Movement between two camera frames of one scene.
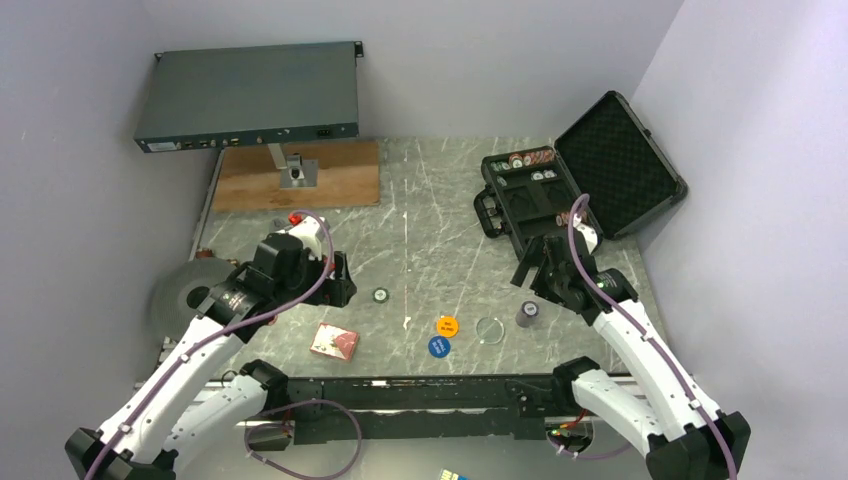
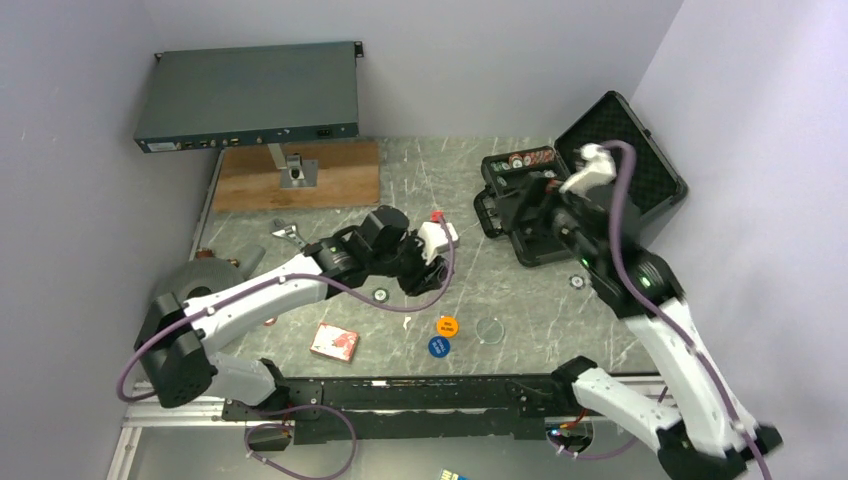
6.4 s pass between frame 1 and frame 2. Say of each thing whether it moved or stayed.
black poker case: stayed
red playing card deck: stayed
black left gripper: moved
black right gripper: moved
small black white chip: stayed
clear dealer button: stayed
